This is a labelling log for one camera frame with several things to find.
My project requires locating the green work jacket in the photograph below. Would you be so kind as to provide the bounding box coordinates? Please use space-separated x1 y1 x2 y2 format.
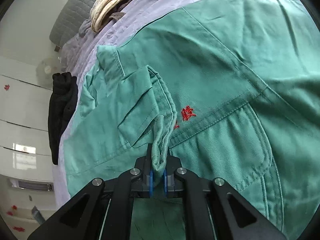
63 0 319 239

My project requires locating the black garment on bed edge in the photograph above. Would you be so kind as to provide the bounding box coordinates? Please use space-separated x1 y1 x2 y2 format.
48 72 78 165

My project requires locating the white drawer cabinet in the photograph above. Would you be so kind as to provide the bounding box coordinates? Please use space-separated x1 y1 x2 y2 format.
0 55 57 230

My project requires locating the white floor fan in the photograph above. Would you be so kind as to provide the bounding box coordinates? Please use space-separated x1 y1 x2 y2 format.
36 57 62 89

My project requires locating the grey padded headboard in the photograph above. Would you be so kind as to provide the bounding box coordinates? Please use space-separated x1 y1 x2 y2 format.
49 0 96 48

